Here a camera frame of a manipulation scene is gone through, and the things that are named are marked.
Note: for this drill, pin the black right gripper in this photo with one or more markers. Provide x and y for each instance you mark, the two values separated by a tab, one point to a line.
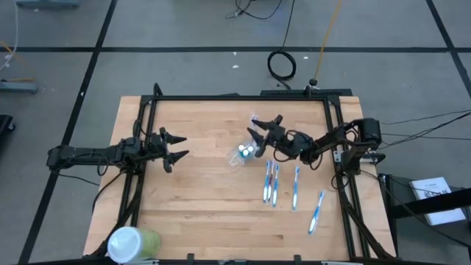
281	138

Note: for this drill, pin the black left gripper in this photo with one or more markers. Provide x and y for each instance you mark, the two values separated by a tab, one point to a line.
158	147

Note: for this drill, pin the purple white toothbrush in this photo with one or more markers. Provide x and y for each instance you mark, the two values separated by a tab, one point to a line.
252	116
255	117
271	181

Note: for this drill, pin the blue mouthwash bottle white cap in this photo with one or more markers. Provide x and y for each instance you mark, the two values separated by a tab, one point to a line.
250	147
245	151
241	147

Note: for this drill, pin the blue white toothbrush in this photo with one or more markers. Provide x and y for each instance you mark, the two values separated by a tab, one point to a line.
266	182
295	188
276	186
316	212

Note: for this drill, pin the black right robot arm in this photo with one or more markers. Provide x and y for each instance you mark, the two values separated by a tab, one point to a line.
327	141

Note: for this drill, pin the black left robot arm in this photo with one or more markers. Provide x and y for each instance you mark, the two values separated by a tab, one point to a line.
81	154

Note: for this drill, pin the black round floor anchor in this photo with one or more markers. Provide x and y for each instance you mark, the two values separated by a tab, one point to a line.
313	81

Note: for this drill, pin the green disinfecting wipes canister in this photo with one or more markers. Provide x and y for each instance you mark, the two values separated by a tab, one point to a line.
129	244

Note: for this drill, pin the silver aluminium extrusion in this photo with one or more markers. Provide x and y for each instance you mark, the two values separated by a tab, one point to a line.
141	262

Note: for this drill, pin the grey desk foot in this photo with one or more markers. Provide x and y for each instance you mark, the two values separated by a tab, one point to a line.
48	3
18	87

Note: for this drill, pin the black floor object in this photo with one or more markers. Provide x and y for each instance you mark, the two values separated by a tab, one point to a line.
5	123

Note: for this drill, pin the black side stand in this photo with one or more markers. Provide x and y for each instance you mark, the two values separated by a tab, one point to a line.
423	206

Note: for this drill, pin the white booklet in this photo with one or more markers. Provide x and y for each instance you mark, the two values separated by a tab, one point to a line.
445	216

